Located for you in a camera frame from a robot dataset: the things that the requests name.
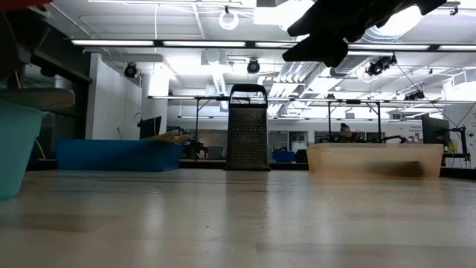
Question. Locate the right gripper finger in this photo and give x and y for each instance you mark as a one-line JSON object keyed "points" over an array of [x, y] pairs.
{"points": [[320, 50], [316, 24]]}

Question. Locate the wooden slotted spatula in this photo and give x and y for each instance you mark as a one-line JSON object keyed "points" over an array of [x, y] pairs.
{"points": [[163, 136]]}

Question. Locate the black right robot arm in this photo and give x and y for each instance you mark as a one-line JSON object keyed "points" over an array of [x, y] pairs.
{"points": [[431, 4]]}

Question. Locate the black background robot arm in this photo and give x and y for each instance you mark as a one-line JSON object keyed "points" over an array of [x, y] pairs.
{"points": [[392, 138], [195, 149]]}

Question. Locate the black ceiling spotlight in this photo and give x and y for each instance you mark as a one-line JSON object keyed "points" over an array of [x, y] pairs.
{"points": [[381, 65], [414, 95], [131, 70], [253, 66]]}

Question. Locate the person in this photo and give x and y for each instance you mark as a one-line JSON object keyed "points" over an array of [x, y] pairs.
{"points": [[345, 132]]}

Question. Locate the round pendant lamp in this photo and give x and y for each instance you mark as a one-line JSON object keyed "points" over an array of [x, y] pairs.
{"points": [[228, 20]]}

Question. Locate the blue storage crate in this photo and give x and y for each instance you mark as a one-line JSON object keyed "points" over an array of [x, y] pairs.
{"points": [[283, 155]]}

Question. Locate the steel box grater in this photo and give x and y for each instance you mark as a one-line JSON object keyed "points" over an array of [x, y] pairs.
{"points": [[247, 137]]}

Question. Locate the orange plastic bin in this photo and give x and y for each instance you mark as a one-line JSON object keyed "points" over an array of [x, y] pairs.
{"points": [[372, 160]]}

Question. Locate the black computer monitor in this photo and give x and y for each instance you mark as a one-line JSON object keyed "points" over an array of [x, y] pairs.
{"points": [[435, 130], [150, 128]]}

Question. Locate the overhead light bar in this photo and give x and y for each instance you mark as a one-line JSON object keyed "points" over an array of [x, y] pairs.
{"points": [[111, 42]]}

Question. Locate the blue plastic bin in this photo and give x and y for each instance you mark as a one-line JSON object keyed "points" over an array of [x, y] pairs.
{"points": [[119, 155]]}

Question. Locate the green plastic bin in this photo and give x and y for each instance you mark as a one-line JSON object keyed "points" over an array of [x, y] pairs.
{"points": [[16, 149]]}

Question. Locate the black metal frame rig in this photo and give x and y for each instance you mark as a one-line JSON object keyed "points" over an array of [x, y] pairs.
{"points": [[329, 119]]}

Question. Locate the black metal table frame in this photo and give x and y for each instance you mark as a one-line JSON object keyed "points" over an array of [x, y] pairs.
{"points": [[204, 164]]}

